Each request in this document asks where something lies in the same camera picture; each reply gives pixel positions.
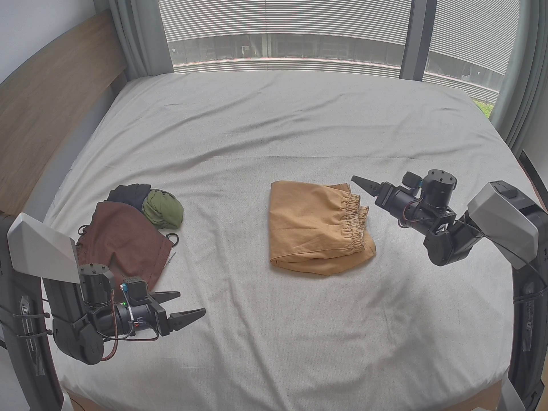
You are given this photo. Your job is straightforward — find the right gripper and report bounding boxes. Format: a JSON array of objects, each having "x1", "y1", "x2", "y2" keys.
[{"x1": 351, "y1": 176, "x2": 420, "y2": 222}]

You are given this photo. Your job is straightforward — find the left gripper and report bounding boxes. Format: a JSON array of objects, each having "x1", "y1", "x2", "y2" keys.
[{"x1": 118, "y1": 290, "x2": 206, "y2": 338}]

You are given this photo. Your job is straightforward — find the tan shorts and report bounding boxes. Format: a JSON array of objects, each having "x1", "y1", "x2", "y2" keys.
[{"x1": 269, "y1": 181, "x2": 376, "y2": 276}]

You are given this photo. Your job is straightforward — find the bed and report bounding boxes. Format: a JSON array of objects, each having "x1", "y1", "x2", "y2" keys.
[{"x1": 0, "y1": 9, "x2": 548, "y2": 411}]

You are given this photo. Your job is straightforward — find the brown garment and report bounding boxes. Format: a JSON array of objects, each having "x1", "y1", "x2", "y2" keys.
[{"x1": 77, "y1": 202, "x2": 180, "y2": 292}]

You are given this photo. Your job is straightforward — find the green garment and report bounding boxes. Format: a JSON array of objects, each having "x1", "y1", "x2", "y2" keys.
[{"x1": 142, "y1": 189, "x2": 185, "y2": 230}]

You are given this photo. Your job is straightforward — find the black garment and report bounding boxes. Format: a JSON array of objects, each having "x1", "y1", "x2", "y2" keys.
[{"x1": 107, "y1": 184, "x2": 152, "y2": 213}]

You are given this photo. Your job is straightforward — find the window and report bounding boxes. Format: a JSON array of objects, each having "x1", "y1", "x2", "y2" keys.
[{"x1": 143, "y1": 0, "x2": 521, "y2": 106}]

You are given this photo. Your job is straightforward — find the grey-green curtain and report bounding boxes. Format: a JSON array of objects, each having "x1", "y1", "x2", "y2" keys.
[
  {"x1": 490, "y1": 0, "x2": 548, "y2": 157},
  {"x1": 90, "y1": 0, "x2": 174, "y2": 80}
]

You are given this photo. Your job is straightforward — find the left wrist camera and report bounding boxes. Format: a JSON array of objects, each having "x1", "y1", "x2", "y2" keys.
[{"x1": 120, "y1": 276, "x2": 149, "y2": 305}]

